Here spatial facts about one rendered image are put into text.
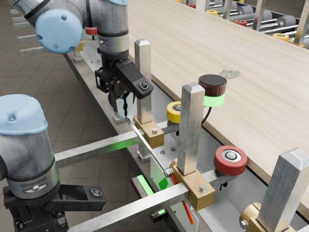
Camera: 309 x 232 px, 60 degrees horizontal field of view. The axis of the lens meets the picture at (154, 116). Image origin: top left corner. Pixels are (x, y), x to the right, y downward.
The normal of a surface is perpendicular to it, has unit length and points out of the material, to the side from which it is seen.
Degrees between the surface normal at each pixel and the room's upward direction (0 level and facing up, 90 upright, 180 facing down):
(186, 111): 90
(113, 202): 0
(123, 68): 30
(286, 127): 0
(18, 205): 90
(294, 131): 0
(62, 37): 90
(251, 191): 90
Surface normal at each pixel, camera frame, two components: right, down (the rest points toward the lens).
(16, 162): 0.82, 0.42
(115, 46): 0.25, 0.55
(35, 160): 0.70, 0.40
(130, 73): 0.33, -0.51
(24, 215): 0.45, 0.50
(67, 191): 0.45, -0.85
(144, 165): 0.00, -0.83
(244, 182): -0.89, 0.26
